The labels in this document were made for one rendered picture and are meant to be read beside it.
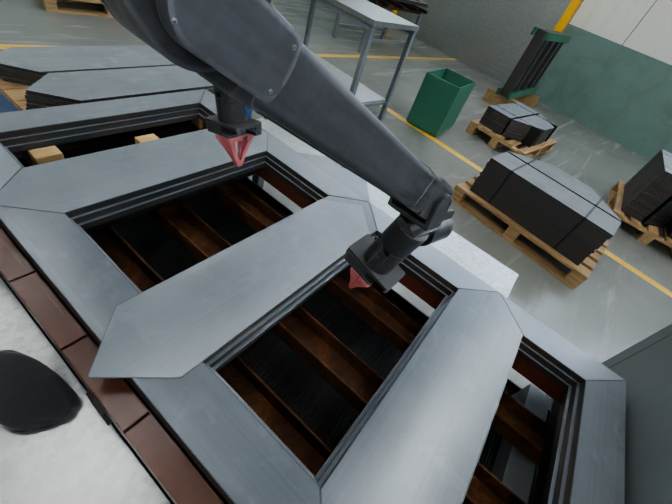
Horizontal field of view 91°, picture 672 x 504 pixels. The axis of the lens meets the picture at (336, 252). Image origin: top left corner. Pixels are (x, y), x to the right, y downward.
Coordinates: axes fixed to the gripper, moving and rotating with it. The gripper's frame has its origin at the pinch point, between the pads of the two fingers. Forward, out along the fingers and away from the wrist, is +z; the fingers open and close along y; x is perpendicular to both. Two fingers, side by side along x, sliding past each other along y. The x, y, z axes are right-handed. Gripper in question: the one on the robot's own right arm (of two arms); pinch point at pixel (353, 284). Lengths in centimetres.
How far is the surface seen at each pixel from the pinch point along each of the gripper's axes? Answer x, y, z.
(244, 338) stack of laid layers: 19.0, 5.8, 11.5
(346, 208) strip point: -28.3, 18.5, 12.2
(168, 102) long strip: -18, 86, 29
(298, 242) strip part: -6.4, 16.8, 12.1
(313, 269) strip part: -2.9, 8.9, 10.2
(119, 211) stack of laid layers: 18, 48, 23
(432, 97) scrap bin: -343, 105, 80
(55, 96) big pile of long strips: 9, 100, 34
